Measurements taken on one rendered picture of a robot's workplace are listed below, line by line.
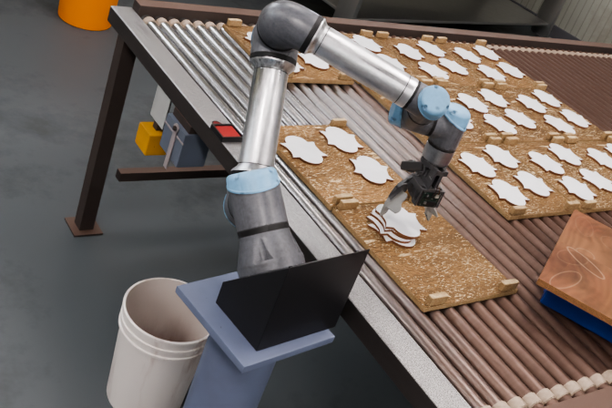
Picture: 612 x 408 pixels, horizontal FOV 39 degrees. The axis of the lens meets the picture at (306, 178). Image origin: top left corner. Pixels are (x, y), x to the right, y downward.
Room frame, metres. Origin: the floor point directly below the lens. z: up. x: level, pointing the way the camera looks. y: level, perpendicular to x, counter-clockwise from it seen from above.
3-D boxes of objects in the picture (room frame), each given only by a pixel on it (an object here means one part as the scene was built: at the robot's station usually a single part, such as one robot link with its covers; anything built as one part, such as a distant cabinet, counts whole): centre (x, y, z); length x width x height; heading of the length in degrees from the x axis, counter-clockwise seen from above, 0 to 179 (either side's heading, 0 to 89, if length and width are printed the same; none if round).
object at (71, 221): (2.77, 0.77, 0.43); 0.12 x 0.12 x 0.85; 43
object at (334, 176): (2.28, -0.07, 0.93); 0.41 x 0.35 x 0.02; 44
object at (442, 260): (1.98, -0.36, 0.93); 0.41 x 0.35 x 0.02; 44
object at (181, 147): (2.36, 0.40, 0.77); 0.14 x 0.11 x 0.18; 43
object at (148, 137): (2.49, 0.53, 0.74); 0.09 x 0.08 x 0.24; 43
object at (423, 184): (1.99, -0.30, 1.12); 0.09 x 0.08 x 0.12; 29
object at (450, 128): (2.00, -0.29, 1.28); 0.09 x 0.08 x 0.11; 99
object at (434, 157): (2.00, -0.29, 1.20); 0.08 x 0.08 x 0.05
